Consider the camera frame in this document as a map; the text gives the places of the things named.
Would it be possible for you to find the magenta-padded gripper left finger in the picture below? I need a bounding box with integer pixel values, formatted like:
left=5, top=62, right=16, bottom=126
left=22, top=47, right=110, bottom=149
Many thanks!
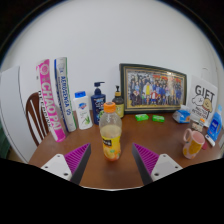
left=41, top=143, right=92, bottom=186

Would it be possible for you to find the framed group photo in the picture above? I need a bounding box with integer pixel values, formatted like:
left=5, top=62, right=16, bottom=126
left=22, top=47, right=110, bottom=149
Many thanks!
left=119, top=63, right=188, bottom=115

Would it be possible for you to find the white bottle with blue cap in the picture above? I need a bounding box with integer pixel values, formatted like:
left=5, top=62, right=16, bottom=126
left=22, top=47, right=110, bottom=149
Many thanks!
left=72, top=90, right=94, bottom=131

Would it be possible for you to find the small snack packet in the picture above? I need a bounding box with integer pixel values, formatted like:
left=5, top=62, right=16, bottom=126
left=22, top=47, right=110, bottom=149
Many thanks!
left=190, top=121, right=204, bottom=133

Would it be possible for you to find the pink mug with yellow print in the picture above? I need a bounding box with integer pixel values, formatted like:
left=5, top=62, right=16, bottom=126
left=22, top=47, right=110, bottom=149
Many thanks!
left=182, top=128, right=206, bottom=160

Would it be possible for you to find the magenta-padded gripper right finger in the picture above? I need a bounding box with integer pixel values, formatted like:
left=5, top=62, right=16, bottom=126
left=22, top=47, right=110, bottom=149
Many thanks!
left=131, top=143, right=184, bottom=186

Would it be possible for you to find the white printed paper gift bag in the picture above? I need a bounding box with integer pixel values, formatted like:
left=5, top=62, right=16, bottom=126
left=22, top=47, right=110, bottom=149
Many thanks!
left=186, top=68, right=218, bottom=128

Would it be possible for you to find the pink shuttlecock tube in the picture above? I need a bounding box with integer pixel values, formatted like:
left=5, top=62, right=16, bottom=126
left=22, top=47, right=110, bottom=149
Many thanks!
left=35, top=58, right=67, bottom=143

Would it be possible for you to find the blue tissue pack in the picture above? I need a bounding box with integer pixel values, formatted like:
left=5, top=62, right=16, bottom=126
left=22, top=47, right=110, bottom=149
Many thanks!
left=172, top=104, right=192, bottom=125

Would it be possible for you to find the blue detergent bottle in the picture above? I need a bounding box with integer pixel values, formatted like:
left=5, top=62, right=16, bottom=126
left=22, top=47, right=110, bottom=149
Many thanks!
left=206, top=104, right=224, bottom=142

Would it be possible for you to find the white green shuttlecock tube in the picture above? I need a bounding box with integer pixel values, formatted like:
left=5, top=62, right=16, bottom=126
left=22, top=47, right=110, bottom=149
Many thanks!
left=53, top=56, right=78, bottom=133

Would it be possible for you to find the brown wooden chair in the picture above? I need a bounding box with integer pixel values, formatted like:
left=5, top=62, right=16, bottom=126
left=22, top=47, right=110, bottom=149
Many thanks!
left=25, top=92, right=51, bottom=148

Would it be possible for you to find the orange juice bottle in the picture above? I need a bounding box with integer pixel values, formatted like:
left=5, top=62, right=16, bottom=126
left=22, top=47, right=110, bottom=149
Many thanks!
left=98, top=101, right=123, bottom=163

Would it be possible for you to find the dark blue pump bottle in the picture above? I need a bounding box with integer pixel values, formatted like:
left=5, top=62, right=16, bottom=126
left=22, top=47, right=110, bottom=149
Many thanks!
left=90, top=81, right=107, bottom=126

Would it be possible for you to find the amber pump bottle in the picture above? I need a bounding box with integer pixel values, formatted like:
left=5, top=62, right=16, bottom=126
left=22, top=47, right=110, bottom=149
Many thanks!
left=111, top=85, right=125, bottom=119

